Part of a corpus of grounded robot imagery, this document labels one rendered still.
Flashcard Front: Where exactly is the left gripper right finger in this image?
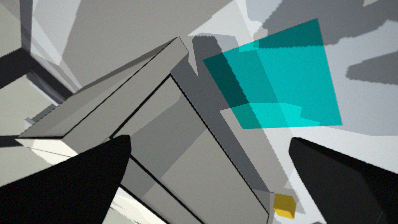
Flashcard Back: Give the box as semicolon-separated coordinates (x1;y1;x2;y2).
288;137;398;224

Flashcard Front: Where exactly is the black metal frame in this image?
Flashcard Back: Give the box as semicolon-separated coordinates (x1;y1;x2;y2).
0;47;39;148

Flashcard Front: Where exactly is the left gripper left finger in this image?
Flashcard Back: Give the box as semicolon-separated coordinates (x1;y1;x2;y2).
0;135;131;224

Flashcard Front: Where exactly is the small yellow cube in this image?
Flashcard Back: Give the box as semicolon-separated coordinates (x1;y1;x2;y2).
273;193;296;219

